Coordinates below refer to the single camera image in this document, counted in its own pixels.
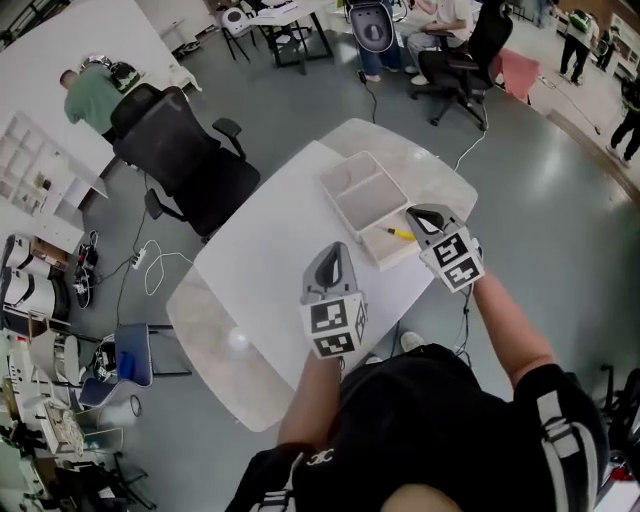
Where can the person's white shoe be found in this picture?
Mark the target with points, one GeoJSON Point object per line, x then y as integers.
{"type": "Point", "coordinates": [411, 340]}

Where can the black mesh office chair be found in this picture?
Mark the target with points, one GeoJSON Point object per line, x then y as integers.
{"type": "Point", "coordinates": [190, 160]}

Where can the black high-back office chair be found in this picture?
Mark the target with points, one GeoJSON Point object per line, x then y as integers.
{"type": "Point", "coordinates": [482, 45]}

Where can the white table with black legs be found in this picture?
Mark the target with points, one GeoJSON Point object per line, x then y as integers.
{"type": "Point", "coordinates": [295, 15]}

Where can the person's right forearm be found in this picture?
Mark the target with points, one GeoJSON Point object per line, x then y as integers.
{"type": "Point", "coordinates": [505, 325]}

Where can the yellow screwdriver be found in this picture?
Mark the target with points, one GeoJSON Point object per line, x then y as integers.
{"type": "Point", "coordinates": [398, 233]}

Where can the person's left forearm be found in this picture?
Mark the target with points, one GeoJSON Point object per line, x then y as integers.
{"type": "Point", "coordinates": [310, 400]}

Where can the person's black shirt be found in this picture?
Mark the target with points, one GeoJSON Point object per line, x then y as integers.
{"type": "Point", "coordinates": [425, 425]}

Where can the pink cloth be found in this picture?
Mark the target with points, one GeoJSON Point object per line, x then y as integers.
{"type": "Point", "coordinates": [517, 70]}

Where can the white cubby shelf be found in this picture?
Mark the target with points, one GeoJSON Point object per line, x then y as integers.
{"type": "Point", "coordinates": [35, 170]}

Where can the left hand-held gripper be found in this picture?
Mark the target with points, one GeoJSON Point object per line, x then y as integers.
{"type": "Point", "coordinates": [332, 320]}

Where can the white round device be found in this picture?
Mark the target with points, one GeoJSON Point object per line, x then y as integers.
{"type": "Point", "coordinates": [237, 21]}

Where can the white compartment box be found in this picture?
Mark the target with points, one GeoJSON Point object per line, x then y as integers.
{"type": "Point", "coordinates": [367, 192]}

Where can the blue chair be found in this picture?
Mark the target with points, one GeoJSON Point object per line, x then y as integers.
{"type": "Point", "coordinates": [132, 357]}

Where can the white cylindrical machine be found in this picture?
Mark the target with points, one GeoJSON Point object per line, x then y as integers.
{"type": "Point", "coordinates": [30, 295]}

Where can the white oval shell device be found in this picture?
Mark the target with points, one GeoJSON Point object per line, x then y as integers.
{"type": "Point", "coordinates": [372, 25]}

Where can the white power strip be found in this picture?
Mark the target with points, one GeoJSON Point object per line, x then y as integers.
{"type": "Point", "coordinates": [139, 257]}

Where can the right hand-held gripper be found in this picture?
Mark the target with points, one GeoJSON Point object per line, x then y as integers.
{"type": "Point", "coordinates": [452, 257]}

